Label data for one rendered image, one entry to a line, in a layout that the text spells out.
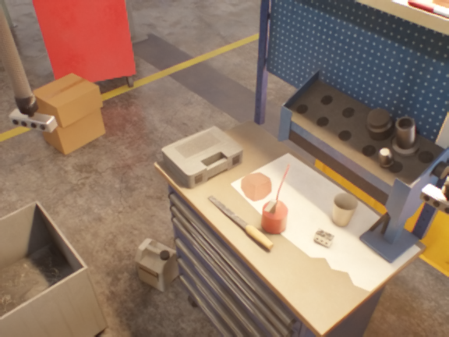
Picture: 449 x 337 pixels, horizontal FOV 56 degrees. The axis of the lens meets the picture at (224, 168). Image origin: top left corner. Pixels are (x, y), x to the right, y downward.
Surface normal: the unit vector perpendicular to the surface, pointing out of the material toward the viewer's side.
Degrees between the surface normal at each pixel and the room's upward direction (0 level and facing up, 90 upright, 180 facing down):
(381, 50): 90
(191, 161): 0
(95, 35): 90
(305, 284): 0
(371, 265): 0
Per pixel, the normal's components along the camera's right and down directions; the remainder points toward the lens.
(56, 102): 0.00, -0.75
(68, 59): 0.37, 0.62
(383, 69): -0.80, 0.40
